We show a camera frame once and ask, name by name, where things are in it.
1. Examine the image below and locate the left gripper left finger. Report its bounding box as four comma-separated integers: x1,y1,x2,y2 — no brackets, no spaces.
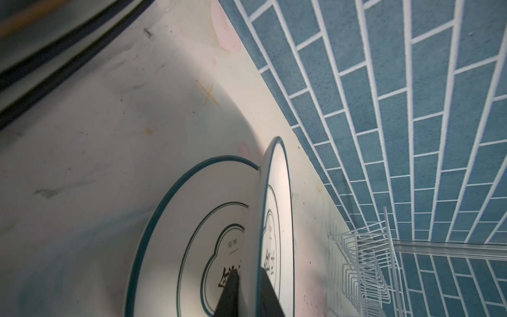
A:
213,269,239,317

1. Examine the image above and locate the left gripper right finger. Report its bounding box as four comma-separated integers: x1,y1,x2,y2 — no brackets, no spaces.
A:
259,268,285,317

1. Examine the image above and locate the white curved plate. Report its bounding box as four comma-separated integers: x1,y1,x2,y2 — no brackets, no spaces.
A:
238,137,295,316

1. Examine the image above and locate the small white round plate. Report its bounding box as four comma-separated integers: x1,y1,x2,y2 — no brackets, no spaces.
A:
124,155,259,316

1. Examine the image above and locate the black square plate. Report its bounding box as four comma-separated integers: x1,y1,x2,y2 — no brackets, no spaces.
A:
1,1,152,128

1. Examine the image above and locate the white wire dish rack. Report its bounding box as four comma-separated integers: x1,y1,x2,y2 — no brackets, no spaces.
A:
330,208,407,316

